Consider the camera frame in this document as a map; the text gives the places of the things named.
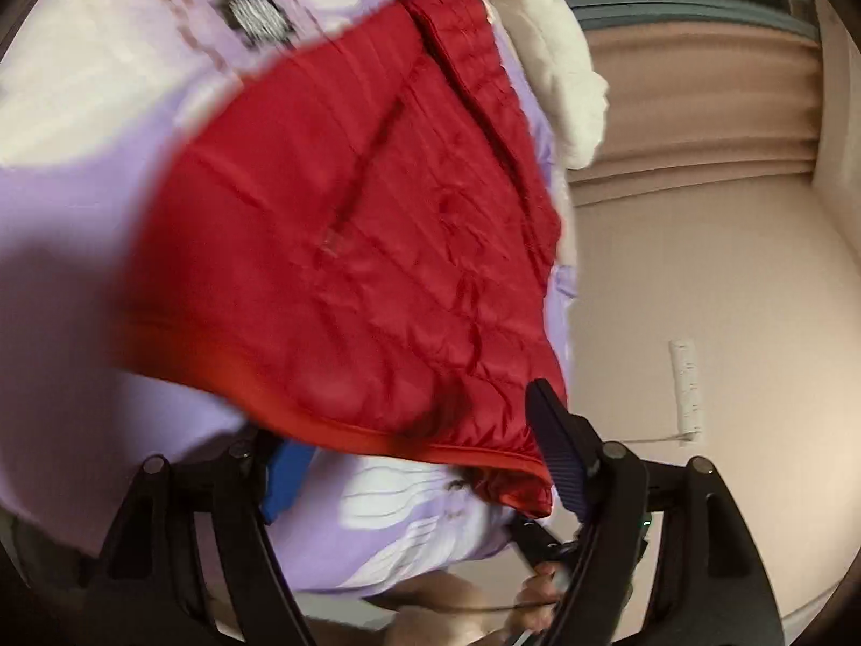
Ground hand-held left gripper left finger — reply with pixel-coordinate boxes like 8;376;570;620
77;427;320;646

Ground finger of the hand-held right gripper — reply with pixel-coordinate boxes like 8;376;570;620
507;517;570;570

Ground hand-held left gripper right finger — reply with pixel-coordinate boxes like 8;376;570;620
523;378;787;646

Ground red quilted jacket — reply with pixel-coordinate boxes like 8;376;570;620
124;0;569;519

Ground person's right forearm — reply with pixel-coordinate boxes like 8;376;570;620
363;571;539;646

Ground person's right hand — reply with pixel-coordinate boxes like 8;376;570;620
517;561;574;635

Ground white power strip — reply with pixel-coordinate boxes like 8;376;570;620
668;340;704;446

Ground purple floral bed blanket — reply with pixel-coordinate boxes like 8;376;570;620
0;0;586;620

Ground beige curtain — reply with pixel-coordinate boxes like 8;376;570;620
561;0;861;206

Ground white plush toy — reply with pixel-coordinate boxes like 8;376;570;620
463;0;610;171

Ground power strip cable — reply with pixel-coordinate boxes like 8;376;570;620
624;433;694;449

